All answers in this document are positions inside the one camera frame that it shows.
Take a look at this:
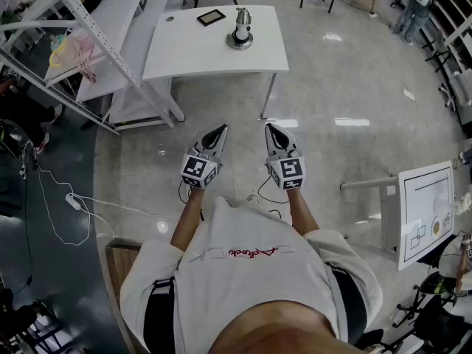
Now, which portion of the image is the small white lined table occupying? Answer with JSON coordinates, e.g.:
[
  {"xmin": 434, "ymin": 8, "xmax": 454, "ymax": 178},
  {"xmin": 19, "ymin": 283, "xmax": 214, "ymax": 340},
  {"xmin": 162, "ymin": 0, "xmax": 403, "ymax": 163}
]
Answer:
[{"xmin": 339, "ymin": 160, "xmax": 457, "ymax": 272}]

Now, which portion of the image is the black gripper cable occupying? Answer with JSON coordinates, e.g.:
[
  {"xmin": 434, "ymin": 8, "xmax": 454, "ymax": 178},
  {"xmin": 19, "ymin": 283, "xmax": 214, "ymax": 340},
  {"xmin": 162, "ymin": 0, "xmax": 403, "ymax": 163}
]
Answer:
[
  {"xmin": 257, "ymin": 175, "xmax": 292, "ymax": 206},
  {"xmin": 178, "ymin": 180, "xmax": 193, "ymax": 205}
]

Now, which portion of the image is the white power cable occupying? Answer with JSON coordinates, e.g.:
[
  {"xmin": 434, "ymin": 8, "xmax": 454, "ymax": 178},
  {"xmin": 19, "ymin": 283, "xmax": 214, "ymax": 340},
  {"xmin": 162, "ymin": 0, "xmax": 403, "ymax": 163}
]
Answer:
[{"xmin": 35, "ymin": 160, "xmax": 119, "ymax": 246}]

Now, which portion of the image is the black harness strap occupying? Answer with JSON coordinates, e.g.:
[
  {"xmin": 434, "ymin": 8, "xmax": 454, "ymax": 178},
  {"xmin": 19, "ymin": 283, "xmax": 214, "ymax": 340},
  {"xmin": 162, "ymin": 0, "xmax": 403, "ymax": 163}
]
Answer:
[
  {"xmin": 143, "ymin": 277, "xmax": 176, "ymax": 354},
  {"xmin": 329, "ymin": 265, "xmax": 368, "ymax": 346}
]

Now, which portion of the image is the person's white shirt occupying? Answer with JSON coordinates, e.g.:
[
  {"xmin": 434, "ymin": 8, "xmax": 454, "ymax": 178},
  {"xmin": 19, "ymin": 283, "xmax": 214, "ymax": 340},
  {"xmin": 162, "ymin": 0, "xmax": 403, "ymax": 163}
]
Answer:
[{"xmin": 119, "ymin": 196, "xmax": 384, "ymax": 354}]

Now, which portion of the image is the white storage shelf unit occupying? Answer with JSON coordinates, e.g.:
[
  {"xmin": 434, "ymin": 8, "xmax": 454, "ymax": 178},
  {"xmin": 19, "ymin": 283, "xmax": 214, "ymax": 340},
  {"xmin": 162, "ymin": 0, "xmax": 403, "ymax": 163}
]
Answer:
[{"xmin": 420, "ymin": 0, "xmax": 472, "ymax": 77}]

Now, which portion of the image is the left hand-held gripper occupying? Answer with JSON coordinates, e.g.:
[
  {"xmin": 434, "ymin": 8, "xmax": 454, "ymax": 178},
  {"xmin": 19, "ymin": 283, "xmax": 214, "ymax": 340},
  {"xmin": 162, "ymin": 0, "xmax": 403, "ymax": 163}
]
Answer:
[{"xmin": 179, "ymin": 123, "xmax": 229, "ymax": 191}]

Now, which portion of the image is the yellow ring toy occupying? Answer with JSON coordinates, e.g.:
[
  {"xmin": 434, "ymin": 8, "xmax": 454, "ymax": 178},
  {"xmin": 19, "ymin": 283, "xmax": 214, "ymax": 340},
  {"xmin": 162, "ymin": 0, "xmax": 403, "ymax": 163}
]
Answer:
[{"xmin": 49, "ymin": 35, "xmax": 70, "ymax": 69}]

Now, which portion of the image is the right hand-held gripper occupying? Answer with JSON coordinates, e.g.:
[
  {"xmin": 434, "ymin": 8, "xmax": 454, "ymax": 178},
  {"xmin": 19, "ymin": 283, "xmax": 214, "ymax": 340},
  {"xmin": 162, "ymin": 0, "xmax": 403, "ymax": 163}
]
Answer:
[{"xmin": 264, "ymin": 122, "xmax": 307, "ymax": 192}]

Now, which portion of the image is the person's left forearm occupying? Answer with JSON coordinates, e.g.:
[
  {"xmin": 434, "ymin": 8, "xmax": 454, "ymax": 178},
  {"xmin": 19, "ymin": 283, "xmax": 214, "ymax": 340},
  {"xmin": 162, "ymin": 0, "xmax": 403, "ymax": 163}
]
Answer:
[{"xmin": 170, "ymin": 187, "xmax": 206, "ymax": 252}]

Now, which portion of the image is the silver metal stand device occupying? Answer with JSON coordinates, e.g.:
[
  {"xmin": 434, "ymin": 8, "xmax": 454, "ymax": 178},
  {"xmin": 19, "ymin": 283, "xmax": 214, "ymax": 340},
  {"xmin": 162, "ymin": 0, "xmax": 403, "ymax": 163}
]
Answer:
[{"xmin": 225, "ymin": 7, "xmax": 255, "ymax": 51}]

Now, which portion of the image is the white metal shelf rack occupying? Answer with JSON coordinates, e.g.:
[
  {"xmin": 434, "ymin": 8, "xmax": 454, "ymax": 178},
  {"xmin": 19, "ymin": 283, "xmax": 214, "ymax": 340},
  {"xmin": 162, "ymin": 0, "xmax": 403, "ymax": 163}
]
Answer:
[{"xmin": 0, "ymin": 0, "xmax": 185, "ymax": 136}]

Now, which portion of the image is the long white workbench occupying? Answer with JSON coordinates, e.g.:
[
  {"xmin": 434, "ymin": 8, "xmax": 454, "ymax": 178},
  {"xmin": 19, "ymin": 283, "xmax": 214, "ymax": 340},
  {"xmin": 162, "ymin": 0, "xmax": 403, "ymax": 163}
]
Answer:
[{"xmin": 75, "ymin": 0, "xmax": 185, "ymax": 131}]

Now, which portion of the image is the white office chair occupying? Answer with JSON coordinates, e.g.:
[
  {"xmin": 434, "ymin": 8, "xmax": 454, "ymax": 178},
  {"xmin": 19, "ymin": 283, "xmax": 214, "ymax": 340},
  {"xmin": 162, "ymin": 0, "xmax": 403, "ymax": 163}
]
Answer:
[{"xmin": 438, "ymin": 70, "xmax": 472, "ymax": 125}]

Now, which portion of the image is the person's head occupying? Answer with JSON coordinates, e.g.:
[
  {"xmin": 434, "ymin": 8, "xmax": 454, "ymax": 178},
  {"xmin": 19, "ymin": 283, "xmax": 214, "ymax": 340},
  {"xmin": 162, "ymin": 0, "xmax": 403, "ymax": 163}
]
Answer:
[{"xmin": 208, "ymin": 299, "xmax": 369, "ymax": 354}]

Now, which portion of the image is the person's right forearm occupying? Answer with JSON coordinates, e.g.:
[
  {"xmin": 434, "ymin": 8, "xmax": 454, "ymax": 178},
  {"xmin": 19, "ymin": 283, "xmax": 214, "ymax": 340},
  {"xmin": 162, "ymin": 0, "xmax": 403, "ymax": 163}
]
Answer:
[{"xmin": 286, "ymin": 188, "xmax": 321, "ymax": 237}]

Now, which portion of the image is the wooden board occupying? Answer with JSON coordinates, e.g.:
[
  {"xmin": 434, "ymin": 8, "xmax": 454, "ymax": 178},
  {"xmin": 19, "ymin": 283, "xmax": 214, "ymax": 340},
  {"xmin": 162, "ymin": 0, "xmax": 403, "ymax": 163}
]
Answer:
[{"xmin": 105, "ymin": 240, "xmax": 145, "ymax": 309}]

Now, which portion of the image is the black picture frame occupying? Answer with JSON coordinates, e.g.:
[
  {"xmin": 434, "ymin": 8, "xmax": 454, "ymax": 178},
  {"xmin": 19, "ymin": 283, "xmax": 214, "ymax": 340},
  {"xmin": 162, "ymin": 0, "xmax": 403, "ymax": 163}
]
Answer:
[{"xmin": 196, "ymin": 9, "xmax": 226, "ymax": 28}]

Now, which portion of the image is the pink bag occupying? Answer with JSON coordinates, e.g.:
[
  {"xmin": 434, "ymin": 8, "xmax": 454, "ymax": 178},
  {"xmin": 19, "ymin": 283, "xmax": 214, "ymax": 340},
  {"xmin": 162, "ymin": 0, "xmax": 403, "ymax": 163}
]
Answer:
[{"xmin": 68, "ymin": 27, "xmax": 99, "ymax": 84}]

